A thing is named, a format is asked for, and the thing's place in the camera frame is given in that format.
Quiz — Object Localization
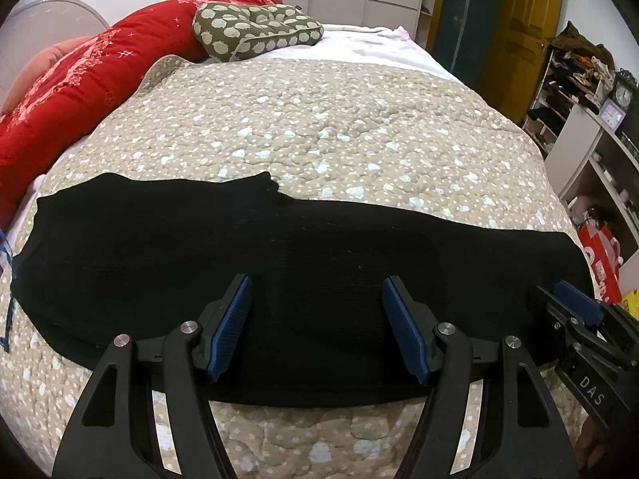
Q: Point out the small purple clock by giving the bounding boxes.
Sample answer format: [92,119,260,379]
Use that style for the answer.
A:
[599,100,626,131]

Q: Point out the black pants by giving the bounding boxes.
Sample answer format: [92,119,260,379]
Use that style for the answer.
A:
[10,172,607,408]

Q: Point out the red patterned quilt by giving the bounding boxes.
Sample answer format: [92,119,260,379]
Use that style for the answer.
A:
[0,0,283,225]

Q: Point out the blue strap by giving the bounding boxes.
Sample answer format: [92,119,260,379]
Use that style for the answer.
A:
[0,230,17,356]

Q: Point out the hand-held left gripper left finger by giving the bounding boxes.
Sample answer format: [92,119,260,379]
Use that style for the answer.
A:
[52,274,253,479]

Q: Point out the beige dotted quilted bedspread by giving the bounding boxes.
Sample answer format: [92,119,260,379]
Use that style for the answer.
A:
[0,55,600,479]

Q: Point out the pink pillow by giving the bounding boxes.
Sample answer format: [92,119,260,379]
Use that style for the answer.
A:
[0,35,95,117]

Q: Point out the cluttered shoe rack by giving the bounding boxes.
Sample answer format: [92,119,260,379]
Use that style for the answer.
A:
[522,42,616,156]

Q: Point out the olive green garment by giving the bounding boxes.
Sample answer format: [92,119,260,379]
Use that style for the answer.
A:
[554,21,608,61]

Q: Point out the green patterned pillow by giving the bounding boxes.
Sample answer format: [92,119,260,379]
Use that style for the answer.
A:
[192,1,325,63]

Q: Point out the yellow wooden door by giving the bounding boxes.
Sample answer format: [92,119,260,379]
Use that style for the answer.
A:
[492,0,568,121]

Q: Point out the dark round clock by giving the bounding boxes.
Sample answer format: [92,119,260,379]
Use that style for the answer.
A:
[612,71,639,111]

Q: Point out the white shelf unit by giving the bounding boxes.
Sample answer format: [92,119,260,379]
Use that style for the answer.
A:
[543,105,639,257]

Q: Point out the white bed sheet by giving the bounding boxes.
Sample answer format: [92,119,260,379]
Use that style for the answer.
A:
[200,24,472,81]

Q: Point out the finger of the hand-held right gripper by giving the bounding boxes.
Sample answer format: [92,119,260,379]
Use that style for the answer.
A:
[528,286,581,351]
[553,281,603,328]

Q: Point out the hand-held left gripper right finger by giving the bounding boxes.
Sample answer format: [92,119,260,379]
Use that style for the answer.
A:
[381,275,582,479]

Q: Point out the yellow box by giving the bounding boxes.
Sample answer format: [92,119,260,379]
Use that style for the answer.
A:
[619,287,639,321]

